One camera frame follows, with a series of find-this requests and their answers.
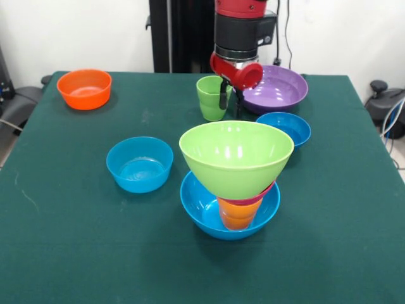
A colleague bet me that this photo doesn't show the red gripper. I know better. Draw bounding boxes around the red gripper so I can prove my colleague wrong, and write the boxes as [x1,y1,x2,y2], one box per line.
[209,53,264,120]

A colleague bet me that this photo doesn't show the large purple bowl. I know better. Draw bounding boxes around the large purple bowl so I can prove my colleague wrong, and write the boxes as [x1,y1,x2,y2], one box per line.
[232,65,309,115]

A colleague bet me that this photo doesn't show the large green bowl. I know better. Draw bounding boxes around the large green bowl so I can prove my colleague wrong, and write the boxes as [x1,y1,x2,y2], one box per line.
[178,120,295,200]

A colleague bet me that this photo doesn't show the small pink bowl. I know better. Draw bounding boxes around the small pink bowl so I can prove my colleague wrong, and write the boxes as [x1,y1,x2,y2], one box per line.
[225,179,278,206]

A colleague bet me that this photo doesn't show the large light blue bowl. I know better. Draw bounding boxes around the large light blue bowl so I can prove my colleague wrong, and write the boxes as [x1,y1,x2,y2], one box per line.
[179,170,281,241]

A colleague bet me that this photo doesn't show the orange cup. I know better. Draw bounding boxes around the orange cup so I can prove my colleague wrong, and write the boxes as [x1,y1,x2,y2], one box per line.
[217,198,263,231]

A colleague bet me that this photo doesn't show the green cup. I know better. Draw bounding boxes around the green cup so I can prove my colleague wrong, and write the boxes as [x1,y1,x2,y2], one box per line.
[196,75,234,122]

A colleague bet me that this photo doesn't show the small dark blue bowl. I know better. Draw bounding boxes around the small dark blue bowl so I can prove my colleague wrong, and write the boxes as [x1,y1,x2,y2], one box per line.
[255,111,312,149]

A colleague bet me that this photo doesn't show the small light blue bowl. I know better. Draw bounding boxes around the small light blue bowl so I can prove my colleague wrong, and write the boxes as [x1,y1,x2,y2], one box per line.
[106,136,175,194]

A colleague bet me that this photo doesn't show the orange bowl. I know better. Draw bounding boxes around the orange bowl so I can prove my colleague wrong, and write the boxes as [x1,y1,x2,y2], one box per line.
[56,68,113,111]

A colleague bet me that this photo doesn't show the dark green table cloth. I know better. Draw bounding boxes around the dark green table cloth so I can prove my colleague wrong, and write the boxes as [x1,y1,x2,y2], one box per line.
[0,71,405,304]

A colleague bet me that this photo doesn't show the black cable with plug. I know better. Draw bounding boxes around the black cable with plug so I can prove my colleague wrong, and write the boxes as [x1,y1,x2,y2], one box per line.
[273,0,294,68]

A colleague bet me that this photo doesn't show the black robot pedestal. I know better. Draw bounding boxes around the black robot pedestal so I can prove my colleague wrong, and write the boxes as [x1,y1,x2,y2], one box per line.
[145,0,219,74]

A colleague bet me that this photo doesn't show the black pedestal leg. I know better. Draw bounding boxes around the black pedestal leg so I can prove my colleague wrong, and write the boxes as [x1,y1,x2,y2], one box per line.
[0,74,53,127]
[363,79,405,140]

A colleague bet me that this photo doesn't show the floor cable tangle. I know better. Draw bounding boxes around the floor cable tangle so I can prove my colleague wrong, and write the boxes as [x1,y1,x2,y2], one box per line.
[381,96,405,168]

